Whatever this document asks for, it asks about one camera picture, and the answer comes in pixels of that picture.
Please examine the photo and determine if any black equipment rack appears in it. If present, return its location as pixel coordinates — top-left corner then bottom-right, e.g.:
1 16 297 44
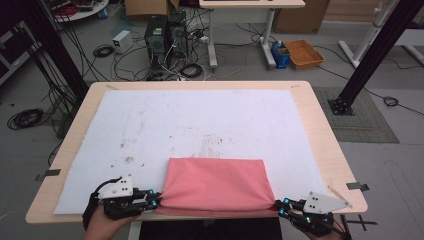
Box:
0 19 41 84

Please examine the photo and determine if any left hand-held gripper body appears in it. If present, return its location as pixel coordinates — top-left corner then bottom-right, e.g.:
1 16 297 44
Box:
98 175 151 221

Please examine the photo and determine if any white desk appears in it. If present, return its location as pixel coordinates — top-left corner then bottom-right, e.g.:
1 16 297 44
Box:
198 0 306 69

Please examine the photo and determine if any person's right hand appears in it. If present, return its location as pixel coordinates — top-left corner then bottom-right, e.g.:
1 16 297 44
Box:
301 228 349 240

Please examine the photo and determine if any wooden table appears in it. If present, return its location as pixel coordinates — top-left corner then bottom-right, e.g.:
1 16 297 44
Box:
25 80 368 224

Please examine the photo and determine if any large cardboard box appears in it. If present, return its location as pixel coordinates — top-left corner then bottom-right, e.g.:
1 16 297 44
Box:
273 0 331 34

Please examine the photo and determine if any small cardboard box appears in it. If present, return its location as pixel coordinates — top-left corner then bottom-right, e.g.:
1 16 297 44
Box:
123 0 181 17

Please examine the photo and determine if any black aluminium post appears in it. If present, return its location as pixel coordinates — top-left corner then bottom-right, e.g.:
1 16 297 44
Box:
18 0 90 101
328 0 424 117

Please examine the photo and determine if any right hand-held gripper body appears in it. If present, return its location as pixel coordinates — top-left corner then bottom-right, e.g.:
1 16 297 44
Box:
289 191 352 237

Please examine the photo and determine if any round white table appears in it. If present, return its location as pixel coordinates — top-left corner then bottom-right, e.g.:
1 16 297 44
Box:
43 0 110 24

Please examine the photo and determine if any black cable coil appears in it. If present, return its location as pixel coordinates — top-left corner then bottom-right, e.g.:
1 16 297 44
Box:
179 63 204 79
7 108 45 131
92 44 115 58
383 95 400 108

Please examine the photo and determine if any thin wooden stick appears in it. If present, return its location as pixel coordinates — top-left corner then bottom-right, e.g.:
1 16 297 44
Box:
328 185 353 208

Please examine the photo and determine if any pink tank top red trim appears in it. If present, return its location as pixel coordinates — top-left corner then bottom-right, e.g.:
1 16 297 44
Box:
154 157 279 218

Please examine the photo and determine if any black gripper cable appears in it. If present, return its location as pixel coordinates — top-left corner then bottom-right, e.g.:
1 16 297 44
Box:
82 177 123 231
333 218 353 240

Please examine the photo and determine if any blue container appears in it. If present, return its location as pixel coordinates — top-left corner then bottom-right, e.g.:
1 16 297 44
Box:
270 40 292 70

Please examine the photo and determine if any white power supply box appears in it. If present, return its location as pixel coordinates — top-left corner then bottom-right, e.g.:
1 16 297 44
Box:
112 29 134 54

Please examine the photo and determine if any black tape strip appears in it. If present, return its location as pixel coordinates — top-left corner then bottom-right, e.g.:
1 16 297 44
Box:
34 168 62 183
345 181 370 193

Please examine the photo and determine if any white metal stand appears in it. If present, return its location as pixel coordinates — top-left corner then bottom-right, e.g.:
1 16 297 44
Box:
338 0 401 69

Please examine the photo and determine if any person's left hand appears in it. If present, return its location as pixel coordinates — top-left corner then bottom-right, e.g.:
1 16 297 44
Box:
83 204 139 240

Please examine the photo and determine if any black computer tower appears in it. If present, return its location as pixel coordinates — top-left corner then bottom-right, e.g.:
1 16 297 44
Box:
168 10 188 61
143 14 169 71

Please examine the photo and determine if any white foam mat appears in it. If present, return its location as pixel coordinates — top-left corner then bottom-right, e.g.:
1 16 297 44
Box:
53 88 328 215

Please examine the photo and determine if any grey floor mat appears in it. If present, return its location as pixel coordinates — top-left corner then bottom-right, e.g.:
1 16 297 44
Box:
313 87 400 144

